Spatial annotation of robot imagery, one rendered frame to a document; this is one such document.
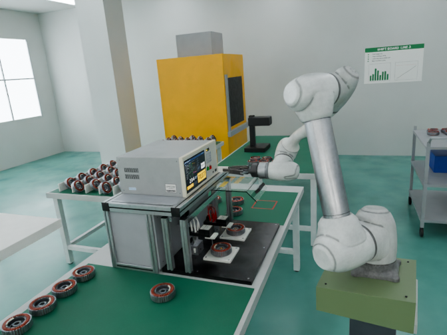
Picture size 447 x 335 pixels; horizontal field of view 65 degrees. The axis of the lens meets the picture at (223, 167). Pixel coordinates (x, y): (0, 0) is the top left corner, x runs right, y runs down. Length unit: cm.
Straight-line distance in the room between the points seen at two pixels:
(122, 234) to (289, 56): 561
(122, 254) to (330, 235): 109
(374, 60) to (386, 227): 552
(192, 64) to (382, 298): 462
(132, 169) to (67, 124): 788
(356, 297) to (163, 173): 102
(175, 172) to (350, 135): 552
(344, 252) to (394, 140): 577
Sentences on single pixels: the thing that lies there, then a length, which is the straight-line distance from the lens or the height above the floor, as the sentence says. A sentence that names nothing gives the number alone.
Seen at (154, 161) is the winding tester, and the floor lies 130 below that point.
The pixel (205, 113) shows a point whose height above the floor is 108.
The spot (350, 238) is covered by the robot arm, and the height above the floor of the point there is 109.
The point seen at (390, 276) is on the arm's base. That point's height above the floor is 88.
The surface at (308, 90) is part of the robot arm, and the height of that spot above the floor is 162.
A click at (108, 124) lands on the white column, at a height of 103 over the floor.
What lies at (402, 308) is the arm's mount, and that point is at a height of 84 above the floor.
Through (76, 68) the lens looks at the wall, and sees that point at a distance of 927.
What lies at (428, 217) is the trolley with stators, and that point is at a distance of 400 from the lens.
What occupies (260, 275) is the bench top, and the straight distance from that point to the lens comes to 178.
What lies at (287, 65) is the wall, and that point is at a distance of 698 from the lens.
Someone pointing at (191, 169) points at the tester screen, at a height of 124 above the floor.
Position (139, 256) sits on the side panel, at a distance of 190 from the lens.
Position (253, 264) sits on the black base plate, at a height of 77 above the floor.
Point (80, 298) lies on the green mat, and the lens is 184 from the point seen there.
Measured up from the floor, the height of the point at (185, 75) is 168.
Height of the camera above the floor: 171
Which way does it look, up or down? 15 degrees down
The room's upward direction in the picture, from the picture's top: 4 degrees counter-clockwise
